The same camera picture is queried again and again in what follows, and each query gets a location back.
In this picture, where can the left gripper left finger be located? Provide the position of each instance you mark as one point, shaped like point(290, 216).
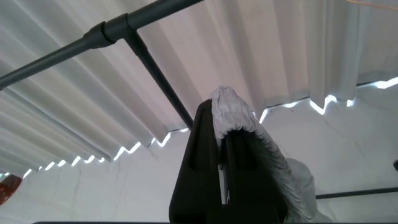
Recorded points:
point(196, 174)

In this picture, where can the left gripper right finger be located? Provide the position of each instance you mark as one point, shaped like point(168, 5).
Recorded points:
point(248, 186)

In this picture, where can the pale grey shorts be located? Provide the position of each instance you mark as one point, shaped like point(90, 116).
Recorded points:
point(230, 109)

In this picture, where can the pink clothes hanger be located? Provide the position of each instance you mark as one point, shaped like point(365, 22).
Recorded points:
point(370, 4)

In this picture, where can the black clothes rack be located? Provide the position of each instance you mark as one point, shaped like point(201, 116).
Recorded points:
point(109, 31)

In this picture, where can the white curtain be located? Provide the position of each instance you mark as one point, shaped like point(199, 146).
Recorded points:
point(248, 46)

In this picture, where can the red stand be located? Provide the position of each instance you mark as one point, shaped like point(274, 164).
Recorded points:
point(7, 189)

